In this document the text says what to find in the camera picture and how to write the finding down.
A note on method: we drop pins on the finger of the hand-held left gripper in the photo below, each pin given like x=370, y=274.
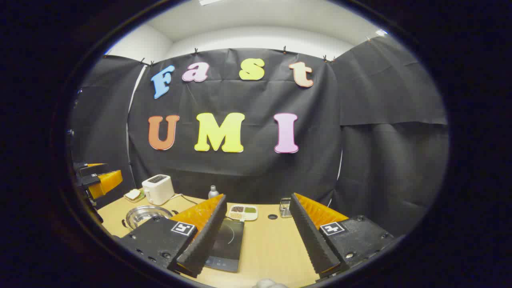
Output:
x=90, y=168
x=88, y=180

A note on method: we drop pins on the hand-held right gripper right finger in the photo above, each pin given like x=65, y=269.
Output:
x=312, y=240

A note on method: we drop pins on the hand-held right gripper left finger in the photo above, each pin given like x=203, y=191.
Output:
x=206, y=240

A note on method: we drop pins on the black induction cooktop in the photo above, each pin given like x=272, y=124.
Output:
x=228, y=244

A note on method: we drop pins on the stainless steel pot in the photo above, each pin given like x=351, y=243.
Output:
x=146, y=216

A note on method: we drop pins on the toast sandwich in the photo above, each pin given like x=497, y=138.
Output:
x=132, y=194

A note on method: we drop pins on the white divided bean dish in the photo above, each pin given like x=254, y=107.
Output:
x=242, y=213

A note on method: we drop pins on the silver drink bottle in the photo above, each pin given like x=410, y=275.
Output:
x=213, y=193

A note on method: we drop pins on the small green plate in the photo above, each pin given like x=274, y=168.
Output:
x=140, y=198

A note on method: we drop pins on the white toaster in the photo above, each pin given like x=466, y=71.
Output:
x=158, y=190

